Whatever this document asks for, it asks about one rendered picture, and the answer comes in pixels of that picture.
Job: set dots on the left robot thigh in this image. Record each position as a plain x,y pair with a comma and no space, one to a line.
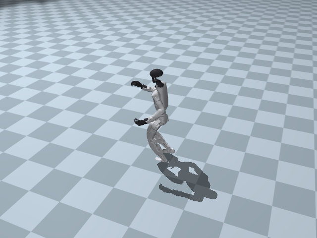
151,130

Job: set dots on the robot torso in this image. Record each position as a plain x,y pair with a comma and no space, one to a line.
164,99

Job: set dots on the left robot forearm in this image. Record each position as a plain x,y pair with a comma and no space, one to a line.
154,116

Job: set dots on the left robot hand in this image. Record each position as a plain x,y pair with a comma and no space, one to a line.
140,122

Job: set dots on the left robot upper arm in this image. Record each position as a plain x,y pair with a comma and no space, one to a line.
156,97

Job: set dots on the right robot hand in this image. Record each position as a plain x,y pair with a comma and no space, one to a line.
138,84

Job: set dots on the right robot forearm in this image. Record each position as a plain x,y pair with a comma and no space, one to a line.
149,89

